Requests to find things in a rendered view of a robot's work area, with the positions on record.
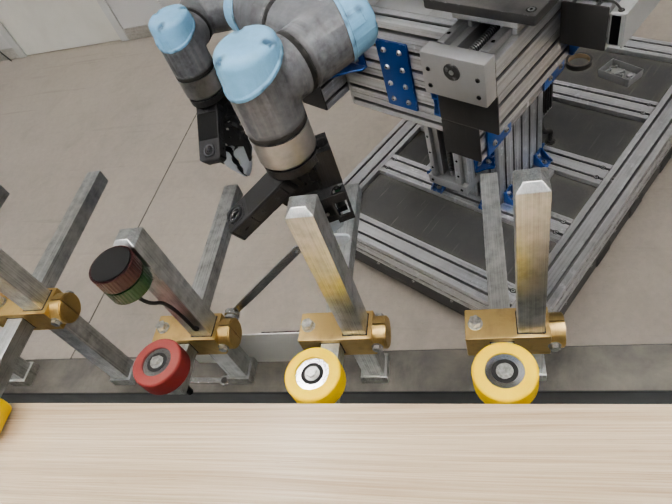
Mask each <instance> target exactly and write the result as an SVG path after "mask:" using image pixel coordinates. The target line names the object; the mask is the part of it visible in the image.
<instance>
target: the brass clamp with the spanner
mask: <svg viewBox="0 0 672 504"><path fill-rule="evenodd" d="M214 315H215V316H216V320H215V324H214V327H213V331H212V334H211V336H191V335H190V334H189V333H188V332H187V330H186V329H185V328H184V327H183V326H182V325H181V324H180V323H179V322H178V321H177V320H176V319H175V318H174V317H173V315H172V316H161V317H160V320H159V321H162V320H163V321H164V322H167V323H168V324H169V325H170V327H169V329H168V331H167V332H165V333H163V334H160V333H159V332H158V331H157V328H156V331H155V334H154V337H153V340H152V342H154V341H156V340H159V339H171V340H174V341H175V342H177V343H178V344H190V345H191V346H192V347H193V348H194V349H195V350H196V352H197V355H206V354H227V352H228V349H236V348H237V347H238V346H239V344H240V342H241V338H242V328H241V324H240V322H239V321H238V320H237V319H236V318H225V317H224V315H223V314H222V313H214Z"/></svg>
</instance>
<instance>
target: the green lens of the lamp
mask: <svg viewBox="0 0 672 504"><path fill-rule="evenodd" d="M141 262H142V261H141ZM151 283H152V273H151V271H150V270H149V269H148V268H147V267H146V266H145V265H144V263H143V262H142V273H141V275H140V277H139V279H138V280H137V282H136V283H135V284H134V285H133V286H132V287H131V288H129V289H128V290H126V291H124V292H122V293H119V294H106V293H105V294H106V295H107V296H108V297H109V298H110V299H111V300H112V301H113V302H114V303H116V304H118V305H127V304H130V303H133V302H135V301H137V300H138V299H140V298H141V297H142V296H143V295H144V294H145V293H146V292H147V291H148V289H149V288H150V286H151Z"/></svg>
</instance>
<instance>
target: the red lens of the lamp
mask: <svg viewBox="0 0 672 504"><path fill-rule="evenodd" d="M114 247H124V248H125V247H126V248H128V249H129V250H130V252H131V262H130V264H129V266H128V268H127V269H126V270H125V271H124V272H123V273H122V274H120V275H119V277H116V279H113V280H112V281H111V280H110V281H109V282H106V283H105V282H103V283H101V282H99V283H98V282H97V281H96V282H95V280H93V278H91V277H92V276H91V274H90V272H91V267H92V265H93V263H94V261H95V260H96V259H97V258H98V257H99V256H100V255H101V254H102V253H103V252H102V253H101V254H100V255H99V256H98V257H97V258H96V259H95V260H94V261H93V263H92V265H91V266H90V269H89V278H90V280H91V281H92V282H93V283H94V284H95V285H96V286H97V287H98V288H99V289H100V290H101V291H102V292H104V293H106V294H117V293H120V292H122V291H124V290H126V289H128V288H129V287H131V286H132V285H133V284H134V283H135V282H136V281H137V279H138V278H139V276H140V274H141V271H142V262H141V260H140V259H139V258H138V257H137V256H136V254H135V253H134V252H133V251H132V250H131V249H130V248H129V247H127V246H123V245H119V246H114ZM114 247H111V248H114ZM111 248H109V249H111ZM109 249H107V250H109ZM107 250H105V251H107ZM105 251H104V252H105Z"/></svg>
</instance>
